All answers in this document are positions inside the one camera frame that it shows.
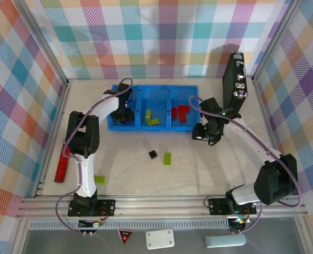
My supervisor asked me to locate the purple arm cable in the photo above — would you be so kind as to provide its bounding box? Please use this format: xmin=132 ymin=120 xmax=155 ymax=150
xmin=56 ymin=77 xmax=134 ymax=238
xmin=189 ymin=95 xmax=304 ymax=235

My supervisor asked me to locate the aluminium side rail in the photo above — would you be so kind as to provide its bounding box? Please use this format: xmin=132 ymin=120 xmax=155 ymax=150
xmin=33 ymin=79 xmax=72 ymax=198

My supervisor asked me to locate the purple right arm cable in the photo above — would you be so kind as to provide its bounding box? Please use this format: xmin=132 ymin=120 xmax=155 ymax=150
xmin=189 ymin=95 xmax=304 ymax=235

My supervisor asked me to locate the white rectangular plate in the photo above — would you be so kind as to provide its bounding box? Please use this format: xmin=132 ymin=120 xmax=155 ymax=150
xmin=145 ymin=229 xmax=175 ymax=250

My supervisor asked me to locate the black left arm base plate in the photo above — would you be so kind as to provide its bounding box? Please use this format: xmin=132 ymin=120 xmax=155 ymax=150
xmin=67 ymin=198 xmax=117 ymax=217

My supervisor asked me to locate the small wire connector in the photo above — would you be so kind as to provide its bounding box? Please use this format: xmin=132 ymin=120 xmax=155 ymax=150
xmin=78 ymin=219 xmax=104 ymax=229

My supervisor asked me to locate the grey oblong box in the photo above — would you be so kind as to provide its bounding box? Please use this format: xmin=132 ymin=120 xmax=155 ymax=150
xmin=204 ymin=234 xmax=247 ymax=249

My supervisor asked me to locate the aluminium frame rail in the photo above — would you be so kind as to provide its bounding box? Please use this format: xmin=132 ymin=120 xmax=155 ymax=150
xmin=16 ymin=195 xmax=308 ymax=220

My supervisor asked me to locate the red glitter cylinder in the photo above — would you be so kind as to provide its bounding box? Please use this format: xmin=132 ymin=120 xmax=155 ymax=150
xmin=54 ymin=144 xmax=71 ymax=184

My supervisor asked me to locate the grey slotted cable duct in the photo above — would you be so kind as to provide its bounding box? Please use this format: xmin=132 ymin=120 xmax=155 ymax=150
xmin=29 ymin=221 xmax=231 ymax=231

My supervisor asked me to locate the red triangular sticker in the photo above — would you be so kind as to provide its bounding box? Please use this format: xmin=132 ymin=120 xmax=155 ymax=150
xmin=117 ymin=229 xmax=134 ymax=246

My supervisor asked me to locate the controller board with green light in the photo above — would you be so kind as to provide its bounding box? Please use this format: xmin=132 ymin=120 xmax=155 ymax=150
xmin=227 ymin=216 xmax=251 ymax=233

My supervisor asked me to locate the blue three-compartment bin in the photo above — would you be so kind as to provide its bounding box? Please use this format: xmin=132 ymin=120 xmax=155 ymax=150
xmin=106 ymin=84 xmax=201 ymax=132

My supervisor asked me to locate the aluminium frame post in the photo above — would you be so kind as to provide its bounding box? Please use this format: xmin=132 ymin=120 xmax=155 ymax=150
xmin=13 ymin=0 xmax=70 ymax=85
xmin=251 ymin=0 xmax=302 ymax=83

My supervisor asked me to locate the black briefcase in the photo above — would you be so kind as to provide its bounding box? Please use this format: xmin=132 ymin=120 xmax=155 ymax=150
xmin=222 ymin=51 xmax=250 ymax=117

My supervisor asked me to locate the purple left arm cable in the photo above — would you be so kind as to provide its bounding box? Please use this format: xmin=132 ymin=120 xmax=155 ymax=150
xmin=56 ymin=77 xmax=134 ymax=238

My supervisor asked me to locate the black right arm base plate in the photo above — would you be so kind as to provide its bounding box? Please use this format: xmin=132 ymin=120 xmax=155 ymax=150
xmin=208 ymin=197 xmax=257 ymax=215

